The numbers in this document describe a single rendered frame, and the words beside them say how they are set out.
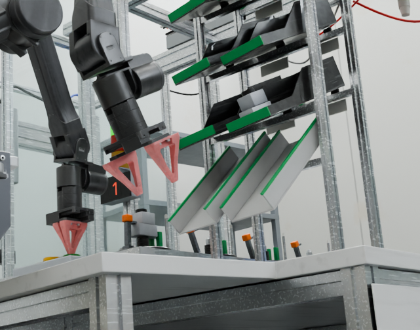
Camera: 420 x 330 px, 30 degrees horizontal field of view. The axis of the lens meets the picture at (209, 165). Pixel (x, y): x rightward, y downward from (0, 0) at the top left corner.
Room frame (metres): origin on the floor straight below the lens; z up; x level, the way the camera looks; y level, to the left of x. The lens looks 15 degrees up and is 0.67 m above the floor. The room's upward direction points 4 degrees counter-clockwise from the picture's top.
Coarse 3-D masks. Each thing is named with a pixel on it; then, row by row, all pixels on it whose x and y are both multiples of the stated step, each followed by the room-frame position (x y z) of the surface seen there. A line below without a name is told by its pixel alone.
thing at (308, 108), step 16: (240, 0) 1.72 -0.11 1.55; (256, 0) 1.70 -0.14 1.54; (272, 0) 1.87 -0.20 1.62; (208, 16) 1.79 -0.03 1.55; (336, 32) 1.75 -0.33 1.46; (288, 48) 1.64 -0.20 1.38; (304, 48) 1.83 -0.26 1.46; (240, 64) 1.73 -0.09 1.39; (256, 64) 1.71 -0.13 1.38; (208, 80) 1.80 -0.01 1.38; (336, 96) 1.77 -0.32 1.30; (304, 112) 1.63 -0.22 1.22; (256, 128) 1.71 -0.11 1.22
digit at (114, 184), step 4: (112, 180) 2.11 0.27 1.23; (116, 180) 2.10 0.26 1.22; (112, 184) 2.11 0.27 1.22; (116, 184) 2.10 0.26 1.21; (120, 184) 2.09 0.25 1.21; (112, 188) 2.11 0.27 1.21; (116, 188) 2.10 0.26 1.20; (120, 188) 2.09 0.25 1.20; (112, 192) 2.11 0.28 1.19; (116, 192) 2.10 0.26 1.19; (120, 192) 2.09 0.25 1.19; (112, 196) 2.11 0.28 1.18; (116, 196) 2.10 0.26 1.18; (120, 196) 2.09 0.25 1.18
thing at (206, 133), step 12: (264, 84) 1.74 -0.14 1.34; (240, 96) 1.86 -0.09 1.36; (216, 108) 1.81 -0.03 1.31; (228, 108) 1.83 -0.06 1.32; (216, 120) 1.81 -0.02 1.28; (228, 120) 1.66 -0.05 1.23; (204, 132) 1.65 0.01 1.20; (216, 132) 1.63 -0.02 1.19; (180, 144) 1.72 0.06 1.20; (192, 144) 1.69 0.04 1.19
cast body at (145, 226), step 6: (138, 210) 1.90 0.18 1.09; (144, 210) 1.90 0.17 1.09; (132, 216) 1.90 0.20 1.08; (138, 216) 1.89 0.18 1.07; (144, 216) 1.89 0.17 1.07; (150, 216) 1.91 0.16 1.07; (138, 222) 1.89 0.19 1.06; (144, 222) 1.89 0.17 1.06; (150, 222) 1.90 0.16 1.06; (132, 228) 1.89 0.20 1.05; (138, 228) 1.88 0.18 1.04; (144, 228) 1.89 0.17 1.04; (150, 228) 1.90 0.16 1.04; (156, 228) 1.92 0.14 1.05; (132, 234) 1.89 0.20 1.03; (138, 234) 1.88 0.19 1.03; (144, 234) 1.89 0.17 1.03; (150, 234) 1.90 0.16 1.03; (156, 234) 1.92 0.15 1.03
